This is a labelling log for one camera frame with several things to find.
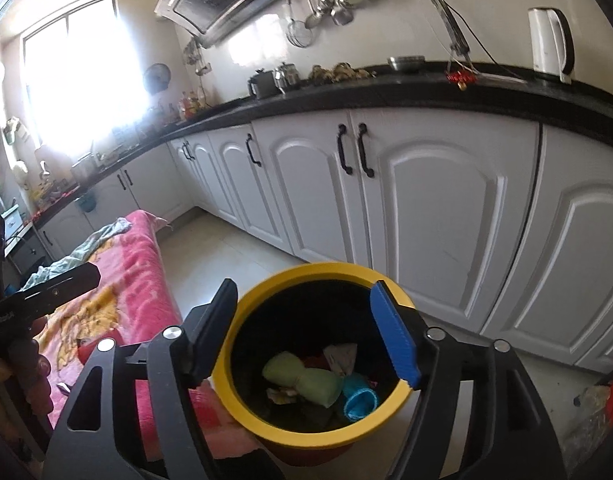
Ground wire mesh strainer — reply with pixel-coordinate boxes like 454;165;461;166
285;0;314;48

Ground black power cable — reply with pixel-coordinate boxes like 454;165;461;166
425;0;531;84

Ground blue foam sleeve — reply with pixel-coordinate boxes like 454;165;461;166
342;372;378;422

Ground steel cooking pot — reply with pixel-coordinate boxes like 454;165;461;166
70;155;100;183

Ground white electric kettle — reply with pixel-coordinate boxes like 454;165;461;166
527;6;574;84

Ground green and blue soft waste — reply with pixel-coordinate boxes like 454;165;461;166
262;351;344;408

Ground person's left hand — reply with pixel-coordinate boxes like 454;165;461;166
0;337;54;413

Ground grey device on wire stand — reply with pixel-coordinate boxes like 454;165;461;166
423;0;479;78

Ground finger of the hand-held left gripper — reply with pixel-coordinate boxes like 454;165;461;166
6;261;102;320

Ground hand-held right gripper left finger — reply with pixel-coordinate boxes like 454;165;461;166
45;277;238;480

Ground kitchen window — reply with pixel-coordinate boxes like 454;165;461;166
16;0;152;161

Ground white base cabinets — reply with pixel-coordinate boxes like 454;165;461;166
36;107;613;376

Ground black kitchen countertop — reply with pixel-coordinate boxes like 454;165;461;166
34;61;613;231

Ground metal bowl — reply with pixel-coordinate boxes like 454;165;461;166
387;55;427;75

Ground clear crumpled plastic bag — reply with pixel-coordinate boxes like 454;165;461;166
561;385;612;456

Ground pile of dried roots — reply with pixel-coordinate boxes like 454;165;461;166
309;61;374;82

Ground group of condiment bottles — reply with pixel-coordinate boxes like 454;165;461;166
179;87;210;121

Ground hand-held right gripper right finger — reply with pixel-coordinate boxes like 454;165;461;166
369;281;569;480

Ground pink printed blanket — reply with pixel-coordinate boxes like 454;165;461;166
16;210;267;461

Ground red knot ornament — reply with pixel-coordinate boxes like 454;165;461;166
446;71;477;92

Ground metal teapot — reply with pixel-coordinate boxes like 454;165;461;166
274;61;301;90

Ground yellow-rimmed waste bin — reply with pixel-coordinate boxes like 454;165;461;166
211;262;418;466

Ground light blue cloth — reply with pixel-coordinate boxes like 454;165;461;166
21;217;132;288

